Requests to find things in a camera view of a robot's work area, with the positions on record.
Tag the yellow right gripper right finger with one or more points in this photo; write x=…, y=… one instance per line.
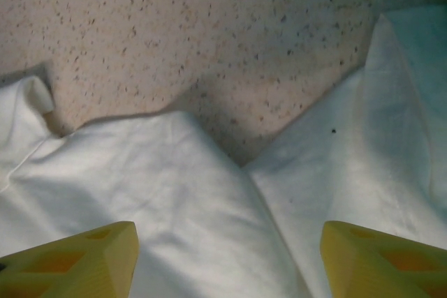
x=370, y=270

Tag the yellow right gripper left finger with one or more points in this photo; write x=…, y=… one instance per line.
x=87, y=263

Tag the white t-shirt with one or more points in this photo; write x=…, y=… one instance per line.
x=174, y=172

